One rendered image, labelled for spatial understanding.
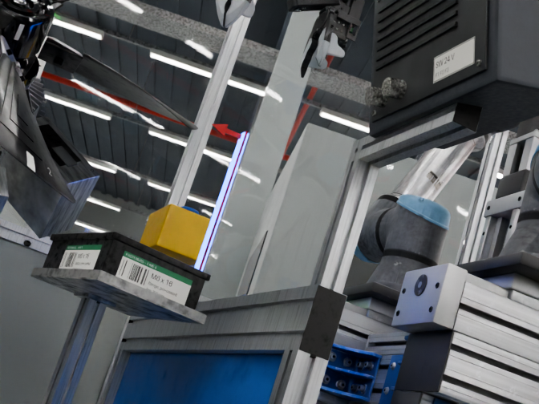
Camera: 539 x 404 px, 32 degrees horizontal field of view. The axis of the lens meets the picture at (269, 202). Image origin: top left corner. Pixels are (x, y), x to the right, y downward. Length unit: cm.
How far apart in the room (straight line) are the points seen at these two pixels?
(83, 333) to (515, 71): 79
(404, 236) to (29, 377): 93
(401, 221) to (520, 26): 104
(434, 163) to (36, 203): 97
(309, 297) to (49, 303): 125
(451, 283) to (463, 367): 12
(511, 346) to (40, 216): 77
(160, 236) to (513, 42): 105
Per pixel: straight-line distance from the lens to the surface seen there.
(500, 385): 139
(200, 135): 242
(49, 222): 157
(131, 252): 130
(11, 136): 135
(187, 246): 185
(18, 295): 226
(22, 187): 160
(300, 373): 108
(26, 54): 159
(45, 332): 227
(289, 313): 114
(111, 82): 165
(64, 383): 144
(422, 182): 213
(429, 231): 193
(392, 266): 191
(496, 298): 139
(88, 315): 144
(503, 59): 92
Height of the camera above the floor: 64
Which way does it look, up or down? 16 degrees up
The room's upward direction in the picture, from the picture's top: 18 degrees clockwise
